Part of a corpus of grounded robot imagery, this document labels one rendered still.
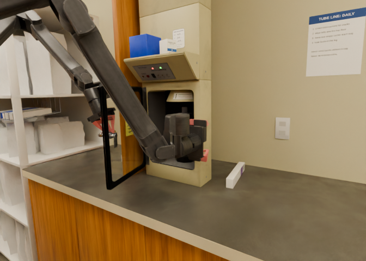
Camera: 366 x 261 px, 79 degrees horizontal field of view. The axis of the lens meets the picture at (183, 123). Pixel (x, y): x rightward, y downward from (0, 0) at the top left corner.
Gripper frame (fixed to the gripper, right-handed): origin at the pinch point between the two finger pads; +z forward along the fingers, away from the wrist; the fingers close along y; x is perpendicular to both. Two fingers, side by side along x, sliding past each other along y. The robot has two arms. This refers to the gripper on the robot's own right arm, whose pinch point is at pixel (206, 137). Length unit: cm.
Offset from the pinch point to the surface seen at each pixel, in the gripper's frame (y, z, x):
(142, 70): 25.9, 3.9, 33.3
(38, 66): 35, 10, 138
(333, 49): 35, 54, -37
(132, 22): 50, 11, 46
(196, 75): 22.8, 9.2, 9.1
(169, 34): 41.3, 11.3, 24.2
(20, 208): -71, -4, 155
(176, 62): 27.7, 2.5, 14.6
